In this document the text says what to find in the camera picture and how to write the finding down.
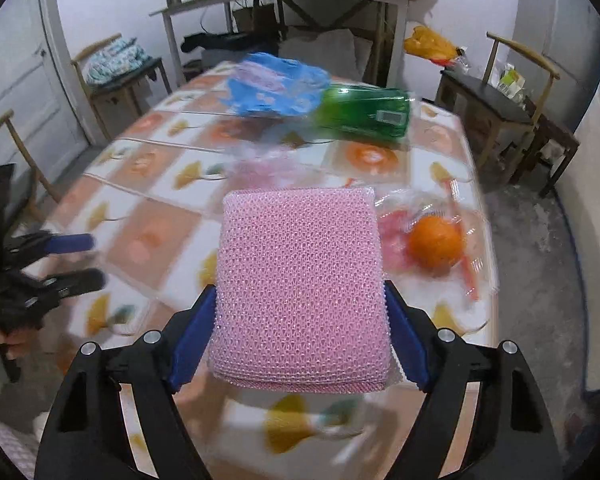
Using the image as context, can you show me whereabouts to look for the floral printed tablecloth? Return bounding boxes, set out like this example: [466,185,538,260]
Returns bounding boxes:
[0,60,501,480]

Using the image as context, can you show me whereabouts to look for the cardboard box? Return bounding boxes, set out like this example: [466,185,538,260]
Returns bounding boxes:
[232,2,281,33]

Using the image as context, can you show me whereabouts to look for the floral fabric bag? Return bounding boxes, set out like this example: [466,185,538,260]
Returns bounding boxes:
[86,37,148,83]

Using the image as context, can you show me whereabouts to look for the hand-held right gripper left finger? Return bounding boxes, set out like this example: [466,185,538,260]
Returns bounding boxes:
[34,284,218,480]

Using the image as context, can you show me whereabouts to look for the yellow plastic bag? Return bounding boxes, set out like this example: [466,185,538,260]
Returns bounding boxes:
[404,25,468,68]

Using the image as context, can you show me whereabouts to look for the blue plastic bag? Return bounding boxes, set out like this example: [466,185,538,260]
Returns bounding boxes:
[227,52,331,118]

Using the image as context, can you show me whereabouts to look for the white and green cartons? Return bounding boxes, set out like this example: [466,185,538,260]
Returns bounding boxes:
[497,62,526,101]

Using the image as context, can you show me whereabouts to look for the pink mesh scouring pad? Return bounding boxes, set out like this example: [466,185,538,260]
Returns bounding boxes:
[207,187,396,393]

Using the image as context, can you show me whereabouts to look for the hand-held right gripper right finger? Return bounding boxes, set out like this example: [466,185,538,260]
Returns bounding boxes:
[382,279,563,480]

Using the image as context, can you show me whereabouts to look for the whole orange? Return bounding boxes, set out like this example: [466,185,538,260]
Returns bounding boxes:
[407,216,466,273]

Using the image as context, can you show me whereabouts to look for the white door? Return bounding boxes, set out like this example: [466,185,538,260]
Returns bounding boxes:
[0,0,88,161]

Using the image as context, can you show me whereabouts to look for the light wooden chair dark seat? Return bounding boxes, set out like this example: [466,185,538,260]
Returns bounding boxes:
[435,31,563,186]

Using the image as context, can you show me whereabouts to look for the clear zip bag red strip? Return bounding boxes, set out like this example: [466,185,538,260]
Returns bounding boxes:
[375,177,501,306]

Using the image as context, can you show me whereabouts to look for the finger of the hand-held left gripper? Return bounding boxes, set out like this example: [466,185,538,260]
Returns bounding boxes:
[5,231,97,265]
[17,268,106,311]

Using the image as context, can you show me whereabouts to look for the white sack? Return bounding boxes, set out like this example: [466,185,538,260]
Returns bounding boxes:
[280,25,373,81]

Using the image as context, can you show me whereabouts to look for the dark wooden stool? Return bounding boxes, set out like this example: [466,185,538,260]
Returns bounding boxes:
[522,97,581,198]

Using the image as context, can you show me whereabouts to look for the person's left hand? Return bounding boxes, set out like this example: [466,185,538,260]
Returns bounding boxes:
[0,324,31,358]

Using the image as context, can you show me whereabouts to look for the green plastic packet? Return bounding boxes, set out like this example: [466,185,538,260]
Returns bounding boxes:
[312,84,416,143]

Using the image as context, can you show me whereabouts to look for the black bag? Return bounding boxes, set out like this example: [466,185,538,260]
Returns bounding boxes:
[181,31,253,53]

